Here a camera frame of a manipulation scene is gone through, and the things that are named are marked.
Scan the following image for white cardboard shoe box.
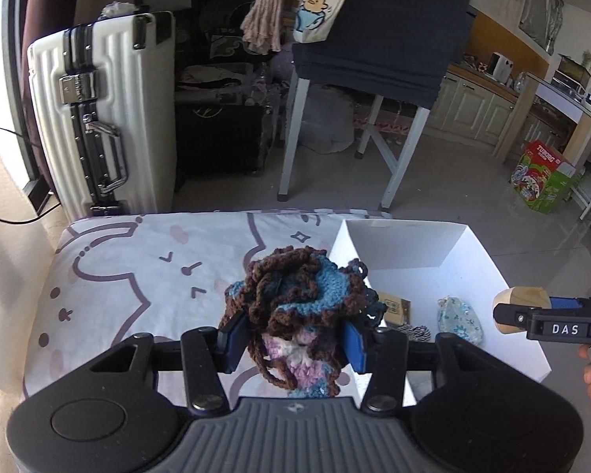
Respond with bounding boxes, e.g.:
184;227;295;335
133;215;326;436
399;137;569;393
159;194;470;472
329;219;552;405

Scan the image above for colourful carton box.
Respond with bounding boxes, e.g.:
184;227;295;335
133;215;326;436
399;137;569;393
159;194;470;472
509;139;579;215

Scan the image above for clear plastic bag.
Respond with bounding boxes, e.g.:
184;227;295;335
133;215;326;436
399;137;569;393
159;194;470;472
295;84;358;155

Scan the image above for white kitchen appliance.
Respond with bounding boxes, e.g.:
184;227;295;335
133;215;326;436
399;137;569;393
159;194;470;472
487;52;515;82

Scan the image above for silver braided rope ornament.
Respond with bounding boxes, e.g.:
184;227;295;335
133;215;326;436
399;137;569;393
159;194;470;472
399;324;431;343

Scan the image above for white hard-shell suitcase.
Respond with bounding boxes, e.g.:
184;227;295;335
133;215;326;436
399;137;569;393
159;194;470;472
27;10;178;218

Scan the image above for black cabinet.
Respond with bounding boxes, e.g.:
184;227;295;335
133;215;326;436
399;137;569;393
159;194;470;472
175;59;277;175

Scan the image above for grey wall poster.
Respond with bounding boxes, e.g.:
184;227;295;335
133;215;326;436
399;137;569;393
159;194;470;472
519;0;565;55

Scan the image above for blue floral fabric pouch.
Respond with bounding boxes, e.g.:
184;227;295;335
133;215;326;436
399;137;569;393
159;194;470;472
436;296;483;346

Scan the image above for light wooden table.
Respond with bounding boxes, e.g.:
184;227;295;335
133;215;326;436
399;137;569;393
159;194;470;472
492;71;591;218

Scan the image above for brown curtain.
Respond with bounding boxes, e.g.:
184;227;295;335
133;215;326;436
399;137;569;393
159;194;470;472
20;0;84;193

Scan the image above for cream kitchen cabinets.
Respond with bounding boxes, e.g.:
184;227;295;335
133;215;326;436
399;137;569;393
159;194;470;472
426;64;533;146

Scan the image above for oval wooden box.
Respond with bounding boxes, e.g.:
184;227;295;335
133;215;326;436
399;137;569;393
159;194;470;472
492;286;552;336

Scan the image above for beige macrame tassel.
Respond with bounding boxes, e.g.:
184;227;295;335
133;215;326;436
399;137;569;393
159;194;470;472
240;0;291;54

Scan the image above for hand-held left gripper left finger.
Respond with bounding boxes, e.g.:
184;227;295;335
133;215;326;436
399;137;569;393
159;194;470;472
81;313;249;415

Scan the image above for printed cartoon blanket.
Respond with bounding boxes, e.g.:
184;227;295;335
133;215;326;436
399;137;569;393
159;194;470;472
22;209;395;400

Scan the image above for cartoon print tote bag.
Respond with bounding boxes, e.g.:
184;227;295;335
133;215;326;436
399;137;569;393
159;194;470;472
293;0;362;43

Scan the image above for brown blue crochet pouch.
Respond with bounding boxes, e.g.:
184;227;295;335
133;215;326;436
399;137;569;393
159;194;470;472
219;245;385;400

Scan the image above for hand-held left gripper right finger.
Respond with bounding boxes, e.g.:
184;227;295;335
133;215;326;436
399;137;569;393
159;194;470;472
345;320;508;413

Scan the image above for white chair with dark cloth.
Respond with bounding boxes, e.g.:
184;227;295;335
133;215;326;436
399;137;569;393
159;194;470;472
278;0;481;210

